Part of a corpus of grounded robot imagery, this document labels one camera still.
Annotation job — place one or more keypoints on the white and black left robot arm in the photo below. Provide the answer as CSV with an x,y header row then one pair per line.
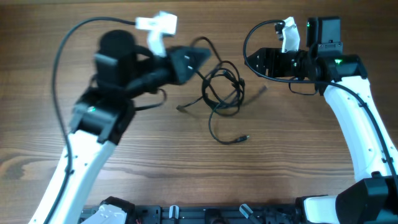
x,y
101,116

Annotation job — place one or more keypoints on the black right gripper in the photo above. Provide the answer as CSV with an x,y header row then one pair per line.
x,y
267,54

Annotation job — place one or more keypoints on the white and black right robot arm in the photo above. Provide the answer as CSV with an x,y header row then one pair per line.
x,y
343,81

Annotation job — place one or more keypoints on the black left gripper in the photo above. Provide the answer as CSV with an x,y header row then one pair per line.
x,y
183,71

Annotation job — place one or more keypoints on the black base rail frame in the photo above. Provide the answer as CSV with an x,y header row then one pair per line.
x,y
143,214

